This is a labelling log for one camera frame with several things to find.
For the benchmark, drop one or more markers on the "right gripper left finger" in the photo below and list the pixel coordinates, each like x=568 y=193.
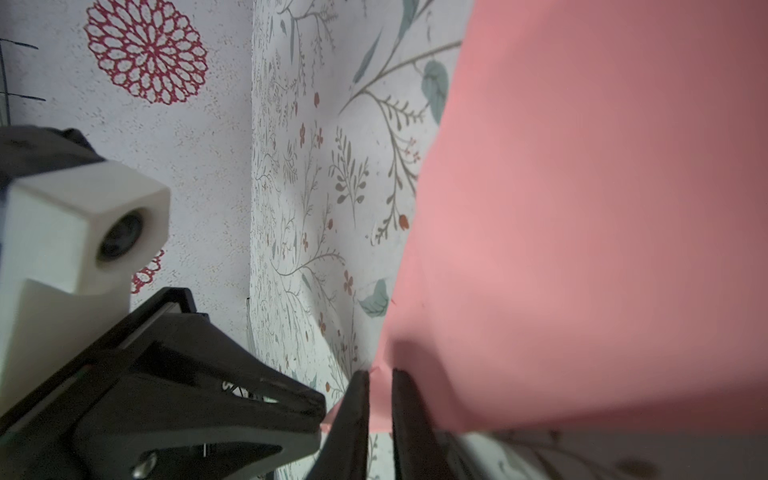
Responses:
x=344 y=455

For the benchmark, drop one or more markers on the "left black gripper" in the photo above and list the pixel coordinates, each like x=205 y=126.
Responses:
x=181 y=401

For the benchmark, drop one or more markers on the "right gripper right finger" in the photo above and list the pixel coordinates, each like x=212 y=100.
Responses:
x=417 y=453

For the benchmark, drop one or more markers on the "pink square paper sheet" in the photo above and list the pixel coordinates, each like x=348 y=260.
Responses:
x=589 y=247

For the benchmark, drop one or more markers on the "black wire wall rack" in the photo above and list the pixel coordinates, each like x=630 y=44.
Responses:
x=13 y=75

